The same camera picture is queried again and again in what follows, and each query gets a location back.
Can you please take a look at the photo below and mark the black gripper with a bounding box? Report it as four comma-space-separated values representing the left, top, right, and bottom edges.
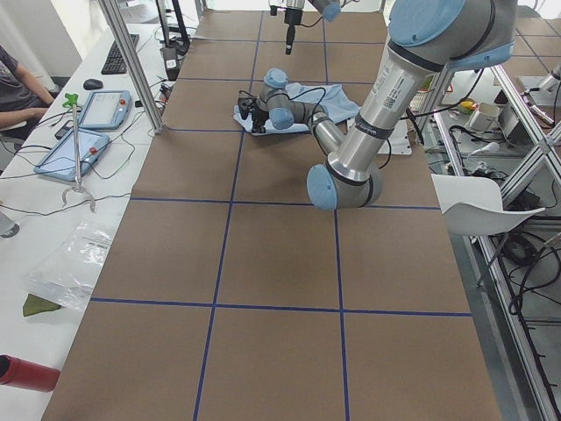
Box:
282, 0, 303, 55
252, 107, 268, 134

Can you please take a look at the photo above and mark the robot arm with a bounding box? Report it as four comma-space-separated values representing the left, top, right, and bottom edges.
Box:
238, 0, 517, 211
269, 0, 350, 55

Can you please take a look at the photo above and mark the blue teach pendant far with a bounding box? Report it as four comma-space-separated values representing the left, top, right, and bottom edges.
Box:
79, 90, 131, 131

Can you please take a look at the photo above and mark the blue teach pendant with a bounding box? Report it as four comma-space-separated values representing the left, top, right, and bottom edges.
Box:
79, 90, 131, 131
33, 128, 110, 182

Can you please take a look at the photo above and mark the black keyboard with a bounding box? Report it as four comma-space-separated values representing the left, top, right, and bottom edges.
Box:
101, 41, 127, 75

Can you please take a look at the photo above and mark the black computer mouse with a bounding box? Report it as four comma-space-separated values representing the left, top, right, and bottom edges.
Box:
82, 78, 103, 90

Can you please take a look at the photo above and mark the metal reacher grabber tool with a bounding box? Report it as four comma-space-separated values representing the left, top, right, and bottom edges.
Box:
62, 93, 96, 212

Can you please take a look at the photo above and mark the blue teach pendant near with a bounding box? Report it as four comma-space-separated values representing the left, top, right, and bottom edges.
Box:
33, 128, 110, 182

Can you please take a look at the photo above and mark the seated man grey shirt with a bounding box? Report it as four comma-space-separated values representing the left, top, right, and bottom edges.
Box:
1, 47, 54, 139

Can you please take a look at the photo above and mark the clear plastic bag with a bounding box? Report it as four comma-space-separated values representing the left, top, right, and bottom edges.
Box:
24, 221, 116, 310

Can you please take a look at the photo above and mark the green cloth piece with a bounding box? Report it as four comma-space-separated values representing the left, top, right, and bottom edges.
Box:
22, 294, 61, 318

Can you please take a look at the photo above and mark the red cylinder bottle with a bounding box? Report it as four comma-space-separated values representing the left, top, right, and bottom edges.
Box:
1, 355, 60, 392

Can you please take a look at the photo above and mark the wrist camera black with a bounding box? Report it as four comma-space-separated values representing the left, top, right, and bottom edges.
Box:
238, 89, 257, 120

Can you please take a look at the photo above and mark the white central pedestal column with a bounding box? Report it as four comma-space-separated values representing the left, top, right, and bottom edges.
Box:
379, 121, 412, 155

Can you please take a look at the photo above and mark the aluminium frame post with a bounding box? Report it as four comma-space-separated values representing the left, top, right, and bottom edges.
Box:
98, 0, 164, 134

